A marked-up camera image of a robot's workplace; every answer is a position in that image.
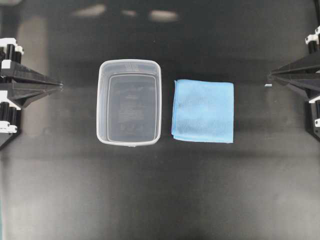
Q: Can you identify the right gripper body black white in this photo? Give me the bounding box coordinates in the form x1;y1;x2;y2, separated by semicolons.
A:
305;26;320;140

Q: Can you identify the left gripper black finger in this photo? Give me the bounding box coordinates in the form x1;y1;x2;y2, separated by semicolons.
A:
1;59;63;86
9;83;63;109

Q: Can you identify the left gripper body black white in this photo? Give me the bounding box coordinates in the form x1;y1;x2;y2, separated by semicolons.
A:
0;38;24;149

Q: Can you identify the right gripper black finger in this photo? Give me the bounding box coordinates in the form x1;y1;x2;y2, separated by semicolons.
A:
268;52;320;81
271;73;320;103

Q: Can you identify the clear plastic container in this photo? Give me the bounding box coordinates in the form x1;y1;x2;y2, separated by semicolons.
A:
96;59;162;147

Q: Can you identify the blue folded towel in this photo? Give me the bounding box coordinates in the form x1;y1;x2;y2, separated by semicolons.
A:
171;79;234;144

